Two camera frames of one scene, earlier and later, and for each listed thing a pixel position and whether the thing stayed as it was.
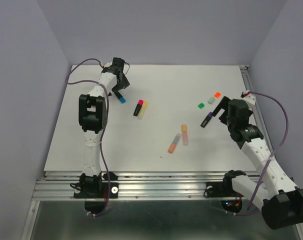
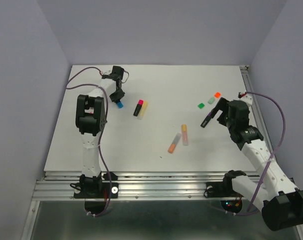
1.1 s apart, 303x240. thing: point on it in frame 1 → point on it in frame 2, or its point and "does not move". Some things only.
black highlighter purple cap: [209, 117] does not move
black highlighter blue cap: [122, 100] → [120, 105]
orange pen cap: [217, 94] does not move
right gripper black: [223, 104] does not move
